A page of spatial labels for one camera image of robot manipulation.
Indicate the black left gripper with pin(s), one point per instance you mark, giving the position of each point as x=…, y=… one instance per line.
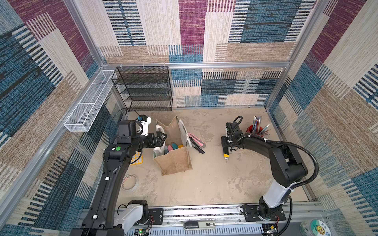
x=159, y=142

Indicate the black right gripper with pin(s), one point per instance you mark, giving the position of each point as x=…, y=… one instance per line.
x=224, y=146

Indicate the green Christmas burlap tote bag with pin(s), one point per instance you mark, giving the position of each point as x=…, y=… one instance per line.
x=177, y=160

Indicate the black grey utility knife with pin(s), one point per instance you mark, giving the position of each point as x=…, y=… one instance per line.
x=196, y=146

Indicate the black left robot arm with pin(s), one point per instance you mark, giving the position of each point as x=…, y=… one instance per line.
x=101, y=219

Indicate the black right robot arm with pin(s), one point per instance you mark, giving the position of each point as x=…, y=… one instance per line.
x=287, y=167

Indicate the red pen cup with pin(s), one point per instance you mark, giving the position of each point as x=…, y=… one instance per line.
x=251, y=129

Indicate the yellow calculator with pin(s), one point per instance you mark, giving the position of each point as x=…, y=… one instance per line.
x=137, y=158

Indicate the clear tape roll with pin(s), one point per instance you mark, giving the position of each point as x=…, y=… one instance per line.
x=130, y=183

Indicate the green white round sticker can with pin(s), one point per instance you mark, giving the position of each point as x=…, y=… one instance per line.
x=314, y=227

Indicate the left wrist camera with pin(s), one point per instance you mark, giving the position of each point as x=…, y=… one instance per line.
x=145, y=122

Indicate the black wire mesh shelf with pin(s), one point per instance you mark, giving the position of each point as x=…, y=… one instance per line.
x=144, y=88

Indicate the white wire mesh tray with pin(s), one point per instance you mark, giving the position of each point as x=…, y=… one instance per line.
x=85, y=112

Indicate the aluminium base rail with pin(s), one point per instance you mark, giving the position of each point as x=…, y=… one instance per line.
x=226, y=220

